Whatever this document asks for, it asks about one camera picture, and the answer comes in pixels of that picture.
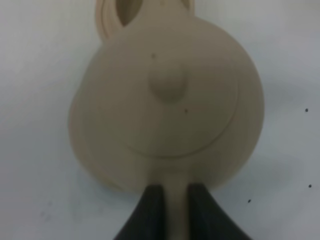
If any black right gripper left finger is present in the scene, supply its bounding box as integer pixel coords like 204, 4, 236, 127
115, 184, 166, 240

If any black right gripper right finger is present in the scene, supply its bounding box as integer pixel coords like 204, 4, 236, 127
187, 183, 251, 240

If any beige teapot with lid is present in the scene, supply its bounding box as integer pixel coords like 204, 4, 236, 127
68, 0, 264, 240

